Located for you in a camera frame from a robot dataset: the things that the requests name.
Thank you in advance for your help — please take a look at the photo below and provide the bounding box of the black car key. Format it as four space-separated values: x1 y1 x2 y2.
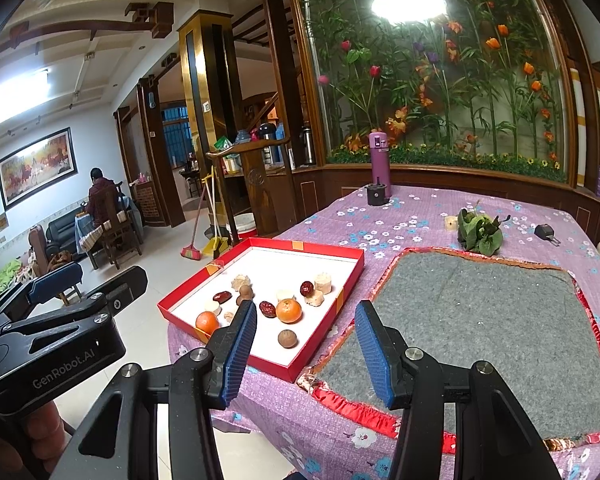
534 224 560 247

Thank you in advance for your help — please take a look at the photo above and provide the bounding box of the red jujube date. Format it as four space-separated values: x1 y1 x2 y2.
212 290 233 304
259 301 276 318
300 281 314 297

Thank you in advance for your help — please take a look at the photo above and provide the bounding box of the small black container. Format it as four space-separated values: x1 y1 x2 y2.
366 183 390 207

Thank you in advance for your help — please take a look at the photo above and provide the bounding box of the flower bamboo wall panel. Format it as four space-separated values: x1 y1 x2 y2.
299 0 568 182

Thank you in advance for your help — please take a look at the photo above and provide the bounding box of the wooden shelf unit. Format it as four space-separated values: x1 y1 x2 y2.
178 10 302 236

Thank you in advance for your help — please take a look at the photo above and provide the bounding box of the operator left hand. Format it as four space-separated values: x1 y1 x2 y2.
0 401 70 479

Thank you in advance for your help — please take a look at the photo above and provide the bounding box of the orange tangerine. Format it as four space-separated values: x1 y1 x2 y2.
195 311 221 336
275 297 303 324

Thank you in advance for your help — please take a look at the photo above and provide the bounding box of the purple thermos bottle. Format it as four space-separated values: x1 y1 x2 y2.
368 131 392 197

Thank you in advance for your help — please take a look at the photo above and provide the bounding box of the red gift box lid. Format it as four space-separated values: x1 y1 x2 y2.
158 237 364 382

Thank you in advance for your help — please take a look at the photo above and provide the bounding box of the brown longan fruit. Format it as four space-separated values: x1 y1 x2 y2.
277 330 298 349
236 284 254 306

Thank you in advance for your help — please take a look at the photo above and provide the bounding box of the purple floral tablecloth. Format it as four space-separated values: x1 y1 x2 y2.
166 184 600 480

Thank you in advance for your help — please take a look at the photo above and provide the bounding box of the white plastic bucket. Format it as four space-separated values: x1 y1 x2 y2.
233 212 258 242

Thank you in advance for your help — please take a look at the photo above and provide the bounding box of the grey felt mat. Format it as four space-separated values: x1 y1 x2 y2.
315 248 600 443

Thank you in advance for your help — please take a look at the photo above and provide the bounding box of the pale sugarcane chunk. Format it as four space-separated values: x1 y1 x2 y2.
314 274 332 295
306 289 325 307
232 274 251 292

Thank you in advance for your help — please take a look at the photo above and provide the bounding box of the green leafy vegetable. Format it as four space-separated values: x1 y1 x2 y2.
457 208 510 257

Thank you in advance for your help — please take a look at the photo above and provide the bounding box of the seated person in red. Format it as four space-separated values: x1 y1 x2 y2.
85 167 123 230

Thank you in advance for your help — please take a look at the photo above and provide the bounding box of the broom and dustpan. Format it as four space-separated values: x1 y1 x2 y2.
179 167 232 262

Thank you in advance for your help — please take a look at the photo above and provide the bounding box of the framed landscape painting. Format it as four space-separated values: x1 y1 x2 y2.
0 127 78 210

